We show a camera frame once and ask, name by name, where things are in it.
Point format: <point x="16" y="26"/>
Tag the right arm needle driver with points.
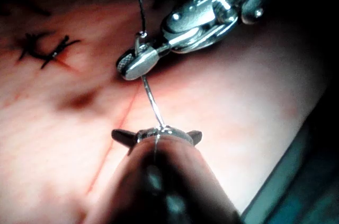
<point x="196" y="20"/>

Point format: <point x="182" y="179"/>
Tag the black thread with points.
<point x="140" y="1"/>

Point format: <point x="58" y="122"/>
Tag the curved steel needle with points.
<point x="153" y="99"/>

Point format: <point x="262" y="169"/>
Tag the black stitching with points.
<point x="34" y="49"/>

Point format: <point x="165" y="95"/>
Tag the left arm needle driver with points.
<point x="164" y="131"/>

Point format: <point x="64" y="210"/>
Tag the tissue pad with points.
<point x="225" y="97"/>

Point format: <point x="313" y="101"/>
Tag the dark left arm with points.
<point x="209" y="181"/>

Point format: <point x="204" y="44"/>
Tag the right arm needle driver jaw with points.
<point x="125" y="61"/>
<point x="141" y="63"/>

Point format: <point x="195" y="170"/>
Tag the blue-green cloth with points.
<point x="296" y="181"/>

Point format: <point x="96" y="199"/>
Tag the left arm needle driver jaw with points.
<point x="124" y="136"/>
<point x="196" y="136"/>

